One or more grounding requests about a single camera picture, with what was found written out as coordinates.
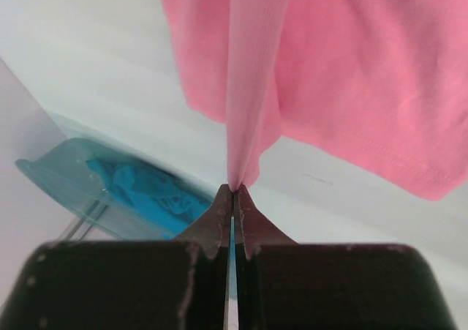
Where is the teal plastic bin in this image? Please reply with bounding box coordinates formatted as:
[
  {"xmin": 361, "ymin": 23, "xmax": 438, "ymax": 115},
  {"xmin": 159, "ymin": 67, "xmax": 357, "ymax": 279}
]
[{"xmin": 14, "ymin": 136, "xmax": 216, "ymax": 241}]

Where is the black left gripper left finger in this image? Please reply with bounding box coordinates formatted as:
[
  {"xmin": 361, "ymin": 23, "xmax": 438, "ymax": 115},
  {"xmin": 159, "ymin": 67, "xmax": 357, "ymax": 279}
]
[{"xmin": 1, "ymin": 185, "xmax": 233, "ymax": 329}]

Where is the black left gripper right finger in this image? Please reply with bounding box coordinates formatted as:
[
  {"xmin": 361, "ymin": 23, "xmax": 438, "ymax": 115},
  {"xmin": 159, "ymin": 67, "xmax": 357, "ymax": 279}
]
[{"xmin": 233, "ymin": 187, "xmax": 456, "ymax": 329}]

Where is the blue crumpled t shirt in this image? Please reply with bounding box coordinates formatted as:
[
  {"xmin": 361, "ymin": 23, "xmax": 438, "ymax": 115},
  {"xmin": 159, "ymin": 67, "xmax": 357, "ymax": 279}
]
[{"xmin": 86, "ymin": 158, "xmax": 213, "ymax": 239}]

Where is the left aluminium corner post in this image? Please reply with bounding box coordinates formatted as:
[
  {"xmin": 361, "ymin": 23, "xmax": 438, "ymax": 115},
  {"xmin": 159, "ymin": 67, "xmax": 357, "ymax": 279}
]
[{"xmin": 58, "ymin": 200, "xmax": 108, "ymax": 241}]

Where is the pink t shirt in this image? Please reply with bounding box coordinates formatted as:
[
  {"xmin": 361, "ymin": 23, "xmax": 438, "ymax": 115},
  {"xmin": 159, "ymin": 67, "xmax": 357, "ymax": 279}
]
[{"xmin": 161, "ymin": 0, "xmax": 467, "ymax": 200}]

